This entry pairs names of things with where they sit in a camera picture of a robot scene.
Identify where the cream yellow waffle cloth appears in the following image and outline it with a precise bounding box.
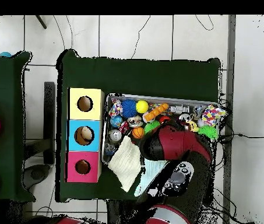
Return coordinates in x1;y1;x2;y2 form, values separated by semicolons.
107;136;142;193

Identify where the mint green waffle cloth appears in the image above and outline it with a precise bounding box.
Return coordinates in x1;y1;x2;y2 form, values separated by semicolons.
133;158;170;197

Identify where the small yellow duck plush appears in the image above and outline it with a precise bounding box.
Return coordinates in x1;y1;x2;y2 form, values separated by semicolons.
187;120;200;133

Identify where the wooden box with three holes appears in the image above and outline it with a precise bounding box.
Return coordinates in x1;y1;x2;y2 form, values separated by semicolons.
65;87;105;184

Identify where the clear mesh bin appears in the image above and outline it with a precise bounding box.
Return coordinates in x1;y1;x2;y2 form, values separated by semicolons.
101;95;219;173

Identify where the small orange basketball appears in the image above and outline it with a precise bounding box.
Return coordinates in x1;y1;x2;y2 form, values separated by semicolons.
131;127;146;139

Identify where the blue spiky rubber ball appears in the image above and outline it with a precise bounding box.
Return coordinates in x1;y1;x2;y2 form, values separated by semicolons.
121;99;139;119

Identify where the small green spiky ball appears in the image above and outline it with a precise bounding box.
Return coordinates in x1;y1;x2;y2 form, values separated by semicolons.
143;120;161;135

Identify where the yellow ball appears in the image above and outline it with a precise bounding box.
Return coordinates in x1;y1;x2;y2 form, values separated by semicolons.
135;100;150;115

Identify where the orange plastic toy block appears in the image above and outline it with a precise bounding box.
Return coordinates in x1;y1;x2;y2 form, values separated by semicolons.
143;102;170;124

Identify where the silver toy robot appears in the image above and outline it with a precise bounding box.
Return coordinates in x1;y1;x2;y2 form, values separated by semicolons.
170;105;191;114

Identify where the dark green tablecloth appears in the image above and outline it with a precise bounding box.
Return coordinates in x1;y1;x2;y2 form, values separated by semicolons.
55;48;222;204

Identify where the green spiky rubber ball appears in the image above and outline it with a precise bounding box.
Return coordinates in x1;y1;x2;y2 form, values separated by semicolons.
198;125;220;141

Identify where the green covered side table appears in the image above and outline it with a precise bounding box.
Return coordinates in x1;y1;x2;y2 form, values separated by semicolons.
0;50;33;202

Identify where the colourful rope knot toy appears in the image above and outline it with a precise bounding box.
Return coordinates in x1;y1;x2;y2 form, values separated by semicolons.
108;99;124;118

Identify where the black cable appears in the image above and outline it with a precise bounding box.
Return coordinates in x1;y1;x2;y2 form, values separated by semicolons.
215;132;264;142

